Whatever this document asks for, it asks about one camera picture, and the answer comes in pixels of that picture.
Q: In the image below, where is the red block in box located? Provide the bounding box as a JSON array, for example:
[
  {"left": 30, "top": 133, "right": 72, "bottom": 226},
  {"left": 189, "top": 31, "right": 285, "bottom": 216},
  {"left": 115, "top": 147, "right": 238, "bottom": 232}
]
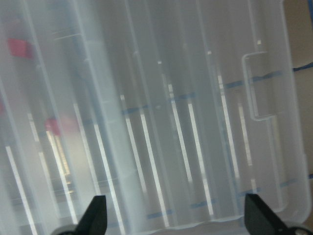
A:
[
  {"left": 45, "top": 117, "right": 79, "bottom": 137},
  {"left": 7, "top": 38, "right": 33, "bottom": 59}
]

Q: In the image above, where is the red block in box upper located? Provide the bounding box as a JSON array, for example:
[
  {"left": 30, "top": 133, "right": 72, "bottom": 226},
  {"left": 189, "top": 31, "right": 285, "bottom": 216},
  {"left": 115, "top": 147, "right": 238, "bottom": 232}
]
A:
[{"left": 7, "top": 38, "right": 33, "bottom": 59}]

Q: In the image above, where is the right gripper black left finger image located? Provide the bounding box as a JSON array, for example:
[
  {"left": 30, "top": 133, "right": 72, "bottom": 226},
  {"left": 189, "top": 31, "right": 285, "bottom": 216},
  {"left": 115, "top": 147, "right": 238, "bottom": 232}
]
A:
[{"left": 74, "top": 195, "right": 108, "bottom": 235}]

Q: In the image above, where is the red block in box middle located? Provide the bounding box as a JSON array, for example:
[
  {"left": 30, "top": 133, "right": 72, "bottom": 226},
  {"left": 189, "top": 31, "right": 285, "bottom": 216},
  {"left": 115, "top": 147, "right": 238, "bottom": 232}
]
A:
[{"left": 45, "top": 117, "right": 79, "bottom": 137}]

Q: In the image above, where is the clear plastic box lid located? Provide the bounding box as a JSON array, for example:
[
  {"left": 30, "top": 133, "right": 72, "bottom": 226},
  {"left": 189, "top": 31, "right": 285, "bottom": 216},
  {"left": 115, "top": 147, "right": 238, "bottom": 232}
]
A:
[{"left": 0, "top": 0, "right": 312, "bottom": 235}]

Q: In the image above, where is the right gripper black right finger over lid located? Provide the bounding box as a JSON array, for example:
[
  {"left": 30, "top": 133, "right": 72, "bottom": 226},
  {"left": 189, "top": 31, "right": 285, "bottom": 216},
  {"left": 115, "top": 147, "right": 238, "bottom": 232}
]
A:
[{"left": 244, "top": 194, "right": 293, "bottom": 235}]

